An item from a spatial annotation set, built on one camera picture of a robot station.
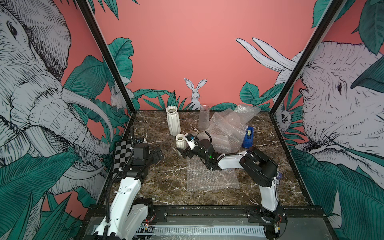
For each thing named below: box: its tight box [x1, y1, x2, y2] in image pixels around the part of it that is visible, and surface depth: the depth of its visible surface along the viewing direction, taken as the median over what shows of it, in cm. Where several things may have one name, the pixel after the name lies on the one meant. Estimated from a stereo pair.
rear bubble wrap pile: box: [198, 103, 261, 154], surface depth 110 cm
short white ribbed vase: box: [175, 133, 187, 149], surface depth 86 cm
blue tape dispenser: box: [242, 126, 255, 149], surface depth 100 cm
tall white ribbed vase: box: [166, 105, 182, 137], surface depth 95 cm
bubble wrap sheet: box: [186, 156, 240, 192], surface depth 87 cm
